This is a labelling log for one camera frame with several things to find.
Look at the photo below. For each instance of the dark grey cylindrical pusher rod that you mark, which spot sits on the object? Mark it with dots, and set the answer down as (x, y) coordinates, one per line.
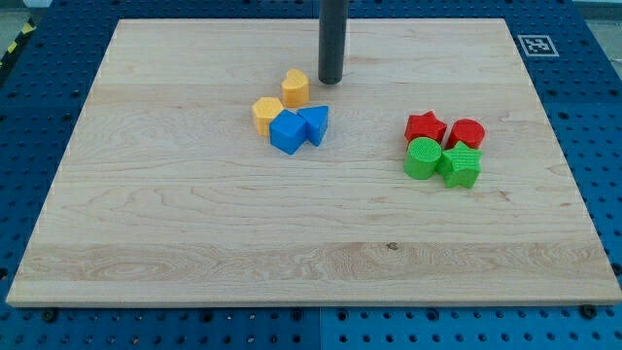
(333, 15)

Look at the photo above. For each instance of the yellow heart block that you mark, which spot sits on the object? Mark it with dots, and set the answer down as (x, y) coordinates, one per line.
(295, 88)

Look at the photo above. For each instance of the yellow hexagon block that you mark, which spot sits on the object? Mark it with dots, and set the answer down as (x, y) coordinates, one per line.
(264, 111)

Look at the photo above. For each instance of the blue triangle block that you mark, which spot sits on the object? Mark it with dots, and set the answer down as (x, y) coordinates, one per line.
(316, 123)

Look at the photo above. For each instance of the blue cube block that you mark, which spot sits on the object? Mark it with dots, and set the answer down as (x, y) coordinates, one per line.
(287, 132)

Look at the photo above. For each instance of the red star block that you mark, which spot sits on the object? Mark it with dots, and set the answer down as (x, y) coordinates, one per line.
(425, 125)

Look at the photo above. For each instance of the green cylinder block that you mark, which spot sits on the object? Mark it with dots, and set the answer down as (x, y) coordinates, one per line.
(421, 158)

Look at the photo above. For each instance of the red cylinder block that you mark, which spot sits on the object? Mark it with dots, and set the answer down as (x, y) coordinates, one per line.
(468, 131)

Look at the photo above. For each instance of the wooden board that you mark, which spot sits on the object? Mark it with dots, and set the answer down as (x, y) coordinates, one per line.
(166, 196)

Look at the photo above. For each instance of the green star block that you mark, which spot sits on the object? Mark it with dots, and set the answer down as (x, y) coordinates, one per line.
(460, 166)

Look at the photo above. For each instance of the white fiducial marker tag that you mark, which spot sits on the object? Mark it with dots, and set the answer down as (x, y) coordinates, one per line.
(537, 46)

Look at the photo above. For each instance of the yellow black hazard tape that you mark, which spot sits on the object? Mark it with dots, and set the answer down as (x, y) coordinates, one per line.
(16, 47)

